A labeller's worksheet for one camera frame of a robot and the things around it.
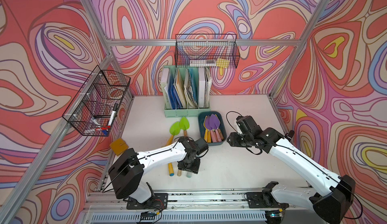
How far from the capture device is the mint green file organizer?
0.95 m

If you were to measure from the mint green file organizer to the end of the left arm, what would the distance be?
14.4 inches

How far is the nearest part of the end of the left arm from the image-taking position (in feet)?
1.91
